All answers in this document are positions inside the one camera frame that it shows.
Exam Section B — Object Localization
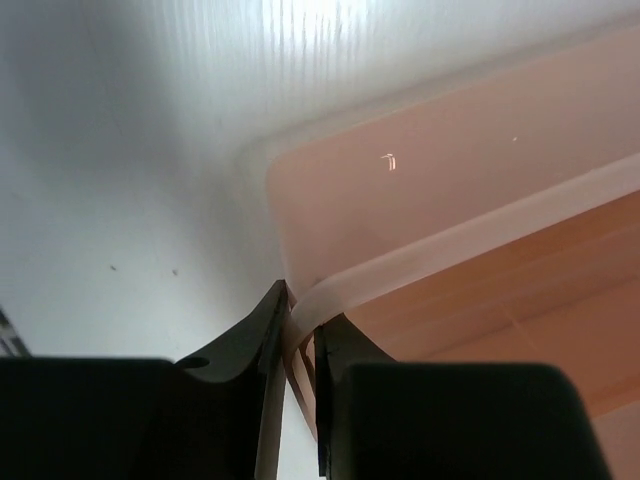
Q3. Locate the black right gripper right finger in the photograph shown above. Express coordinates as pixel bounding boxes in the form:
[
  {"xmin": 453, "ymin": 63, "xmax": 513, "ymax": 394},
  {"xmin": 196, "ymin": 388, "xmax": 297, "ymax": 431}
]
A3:
[{"xmin": 314, "ymin": 315, "xmax": 610, "ymax": 479}]

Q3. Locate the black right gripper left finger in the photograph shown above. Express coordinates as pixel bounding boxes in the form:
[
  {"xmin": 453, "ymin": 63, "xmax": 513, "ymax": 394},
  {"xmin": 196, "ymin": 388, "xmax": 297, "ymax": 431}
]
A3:
[{"xmin": 1, "ymin": 281, "xmax": 289, "ymax": 479}]

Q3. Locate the pink plastic toolbox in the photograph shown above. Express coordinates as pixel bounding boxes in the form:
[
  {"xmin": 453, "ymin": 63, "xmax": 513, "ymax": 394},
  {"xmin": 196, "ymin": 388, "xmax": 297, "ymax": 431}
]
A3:
[{"xmin": 233, "ymin": 1, "xmax": 639, "ymax": 479}]

